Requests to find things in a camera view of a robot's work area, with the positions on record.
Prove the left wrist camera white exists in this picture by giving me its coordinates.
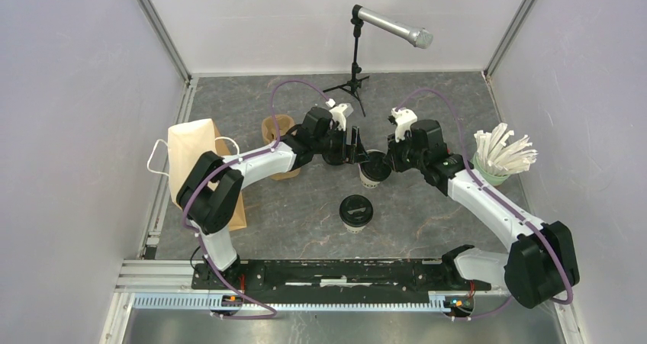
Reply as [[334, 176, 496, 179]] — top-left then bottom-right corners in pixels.
[[326, 98, 353, 130]]

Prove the white paper cup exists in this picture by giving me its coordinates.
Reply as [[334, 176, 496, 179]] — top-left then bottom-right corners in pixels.
[[360, 175, 381, 189], [343, 221, 369, 233]]

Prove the green cup holder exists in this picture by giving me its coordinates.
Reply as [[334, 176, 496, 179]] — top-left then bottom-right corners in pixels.
[[472, 153, 510, 188]]

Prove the black lid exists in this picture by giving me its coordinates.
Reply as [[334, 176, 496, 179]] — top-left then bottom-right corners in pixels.
[[339, 195, 374, 223], [322, 153, 346, 166], [359, 149, 392, 182]]

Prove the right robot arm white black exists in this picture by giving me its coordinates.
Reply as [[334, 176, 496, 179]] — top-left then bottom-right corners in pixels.
[[385, 115, 580, 308]]

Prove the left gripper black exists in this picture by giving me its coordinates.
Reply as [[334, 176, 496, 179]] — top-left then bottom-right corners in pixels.
[[313, 124, 370, 165]]

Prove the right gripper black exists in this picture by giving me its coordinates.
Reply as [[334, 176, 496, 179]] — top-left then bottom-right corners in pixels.
[[384, 129, 427, 172]]

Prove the white wrapped straws bundle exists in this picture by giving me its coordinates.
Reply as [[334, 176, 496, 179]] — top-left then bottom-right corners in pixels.
[[473, 123, 539, 177]]

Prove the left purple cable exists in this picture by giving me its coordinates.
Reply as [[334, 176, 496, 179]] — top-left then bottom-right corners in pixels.
[[181, 79, 335, 321]]

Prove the silver microphone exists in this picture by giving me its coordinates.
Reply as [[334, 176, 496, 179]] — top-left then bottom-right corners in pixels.
[[352, 5, 433, 49]]

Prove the cardboard cup carrier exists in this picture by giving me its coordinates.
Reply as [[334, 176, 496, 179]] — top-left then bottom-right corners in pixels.
[[261, 114, 301, 181]]

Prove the black microphone tripod stand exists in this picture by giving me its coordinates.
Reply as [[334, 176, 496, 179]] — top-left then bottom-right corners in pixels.
[[323, 17, 369, 117]]

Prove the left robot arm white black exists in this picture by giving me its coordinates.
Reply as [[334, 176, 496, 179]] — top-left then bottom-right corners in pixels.
[[175, 103, 368, 289]]

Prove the brown paper bag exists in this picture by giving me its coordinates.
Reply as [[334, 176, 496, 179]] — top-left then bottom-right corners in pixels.
[[146, 118, 235, 207]]

